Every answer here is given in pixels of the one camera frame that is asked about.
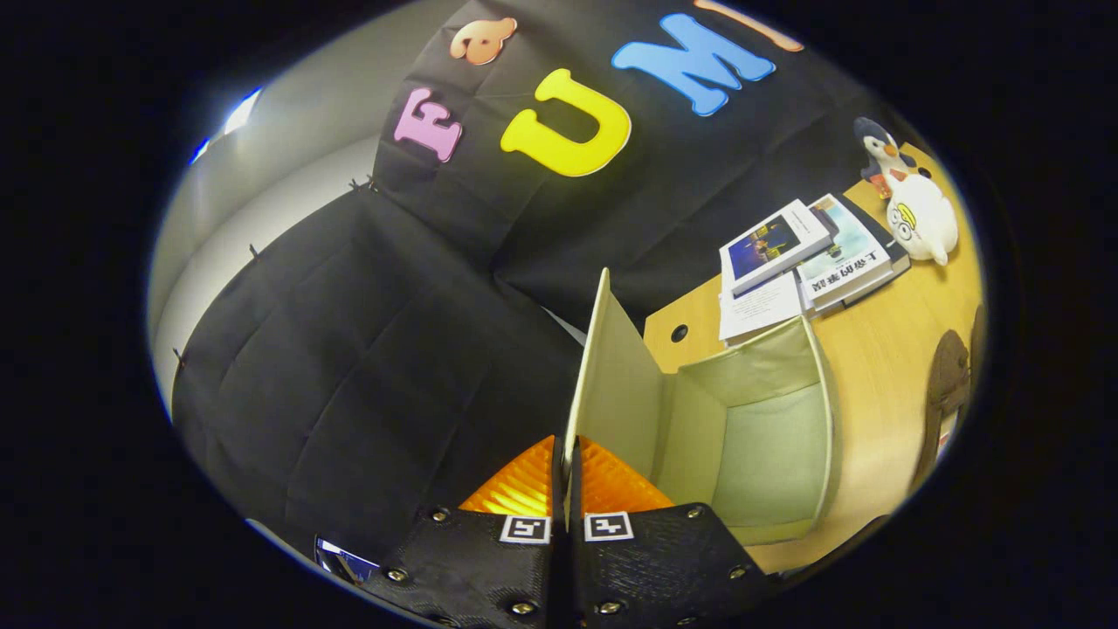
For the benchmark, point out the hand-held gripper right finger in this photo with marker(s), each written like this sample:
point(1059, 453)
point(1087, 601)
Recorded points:
point(655, 568)

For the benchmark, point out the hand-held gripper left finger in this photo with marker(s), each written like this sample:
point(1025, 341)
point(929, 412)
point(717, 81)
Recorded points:
point(489, 568)

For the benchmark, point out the green fabric storage box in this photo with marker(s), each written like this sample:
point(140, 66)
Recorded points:
point(769, 437)

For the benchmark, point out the black backdrop cloth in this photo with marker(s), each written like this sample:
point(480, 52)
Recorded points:
point(349, 349)

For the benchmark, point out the white cover book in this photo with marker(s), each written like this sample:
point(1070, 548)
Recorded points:
point(760, 310)

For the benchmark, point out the book with blue night cover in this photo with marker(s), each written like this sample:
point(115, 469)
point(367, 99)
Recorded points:
point(769, 245)

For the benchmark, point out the book with pale blue cover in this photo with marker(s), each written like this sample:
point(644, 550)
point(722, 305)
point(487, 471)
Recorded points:
point(852, 258)

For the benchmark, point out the dark cover book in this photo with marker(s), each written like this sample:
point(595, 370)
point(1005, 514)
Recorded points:
point(900, 258)

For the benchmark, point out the white seal plush toy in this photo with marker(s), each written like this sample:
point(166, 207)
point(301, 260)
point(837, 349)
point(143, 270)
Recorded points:
point(926, 218)

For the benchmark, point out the grey penguin plush toy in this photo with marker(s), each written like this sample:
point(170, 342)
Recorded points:
point(884, 157)

